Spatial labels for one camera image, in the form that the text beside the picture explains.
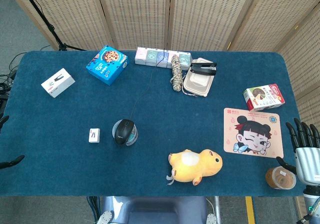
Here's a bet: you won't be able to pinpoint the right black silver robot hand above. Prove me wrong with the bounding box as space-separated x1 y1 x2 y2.
276 117 320 186

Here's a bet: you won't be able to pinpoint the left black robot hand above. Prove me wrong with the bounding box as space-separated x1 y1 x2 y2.
0 115 26 170

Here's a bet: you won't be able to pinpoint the black computer mouse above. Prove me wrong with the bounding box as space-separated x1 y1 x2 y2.
114 118 137 146

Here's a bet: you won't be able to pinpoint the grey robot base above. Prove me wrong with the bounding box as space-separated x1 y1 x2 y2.
86 195 221 224

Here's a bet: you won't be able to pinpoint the red green snack box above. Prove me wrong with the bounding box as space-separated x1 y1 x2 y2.
242 83 286 113

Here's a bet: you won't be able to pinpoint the small white staple box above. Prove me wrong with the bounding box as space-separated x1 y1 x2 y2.
88 127 101 144

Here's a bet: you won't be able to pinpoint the white stapler packaging box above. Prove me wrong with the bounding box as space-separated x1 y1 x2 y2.
40 67 76 99

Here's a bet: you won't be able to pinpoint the clear jar of clips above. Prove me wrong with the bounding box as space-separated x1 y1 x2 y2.
111 120 139 147

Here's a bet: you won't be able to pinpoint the beige clamshell container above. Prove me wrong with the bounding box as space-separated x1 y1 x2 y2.
182 57 216 98

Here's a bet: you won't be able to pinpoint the blue cookie box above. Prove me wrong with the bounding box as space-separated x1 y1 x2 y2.
85 45 129 86

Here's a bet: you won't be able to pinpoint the clear cup with brown content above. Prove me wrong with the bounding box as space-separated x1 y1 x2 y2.
265 166 297 191

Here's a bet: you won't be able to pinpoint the cartoon printed card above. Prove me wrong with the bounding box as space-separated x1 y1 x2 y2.
222 107 285 159

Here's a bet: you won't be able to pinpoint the blue tablecloth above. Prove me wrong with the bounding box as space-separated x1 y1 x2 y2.
0 49 308 198

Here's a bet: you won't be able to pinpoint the yellow plush toy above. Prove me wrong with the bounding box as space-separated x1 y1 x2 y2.
166 148 224 187

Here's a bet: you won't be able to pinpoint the black tripod stand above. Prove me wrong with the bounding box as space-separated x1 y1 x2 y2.
17 0 86 52

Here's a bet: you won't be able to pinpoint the black stapler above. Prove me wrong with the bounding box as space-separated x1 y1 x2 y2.
189 61 218 77

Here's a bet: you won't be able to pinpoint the woven folding screen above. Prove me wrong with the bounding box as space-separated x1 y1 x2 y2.
3 0 320 125

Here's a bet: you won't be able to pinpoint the black floor cables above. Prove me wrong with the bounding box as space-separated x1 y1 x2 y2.
0 51 27 105

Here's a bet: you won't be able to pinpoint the thin black cable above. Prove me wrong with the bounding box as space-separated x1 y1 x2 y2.
129 49 166 121

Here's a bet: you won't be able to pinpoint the coiled beige patterned rope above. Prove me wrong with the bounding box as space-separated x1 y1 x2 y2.
169 54 199 98

